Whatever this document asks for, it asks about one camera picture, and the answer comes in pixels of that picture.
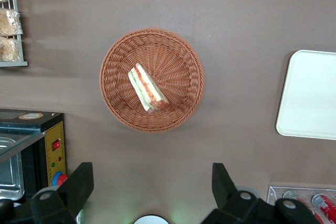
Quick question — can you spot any grey wire snack rack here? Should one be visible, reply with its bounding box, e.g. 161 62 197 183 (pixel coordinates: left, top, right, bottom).
0 0 28 68

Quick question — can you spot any cream plastic tray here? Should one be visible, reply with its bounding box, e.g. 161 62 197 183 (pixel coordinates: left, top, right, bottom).
275 49 336 141

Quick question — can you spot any triangular sandwich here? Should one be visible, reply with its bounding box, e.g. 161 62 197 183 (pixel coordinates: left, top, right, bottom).
128 62 170 112

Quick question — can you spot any round brown wicker basket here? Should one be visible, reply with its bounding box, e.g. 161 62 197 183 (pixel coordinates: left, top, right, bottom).
99 27 205 133

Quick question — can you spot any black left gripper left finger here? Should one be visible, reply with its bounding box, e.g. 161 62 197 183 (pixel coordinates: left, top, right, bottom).
30 162 95 224

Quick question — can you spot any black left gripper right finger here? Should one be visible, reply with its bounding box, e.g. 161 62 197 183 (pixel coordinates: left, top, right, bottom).
201 163 276 224

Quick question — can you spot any clear acrylic bottle rack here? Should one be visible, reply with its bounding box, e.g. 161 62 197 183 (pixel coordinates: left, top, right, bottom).
267 185 336 224

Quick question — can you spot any steel warmer pan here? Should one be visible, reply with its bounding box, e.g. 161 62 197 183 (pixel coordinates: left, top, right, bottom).
0 137 26 201

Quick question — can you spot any red cola bottle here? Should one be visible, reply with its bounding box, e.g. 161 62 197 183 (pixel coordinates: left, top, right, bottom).
311 193 336 224
282 190 325 224

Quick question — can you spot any black yellow food warmer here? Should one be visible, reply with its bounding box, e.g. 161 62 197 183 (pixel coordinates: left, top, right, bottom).
0 108 68 204

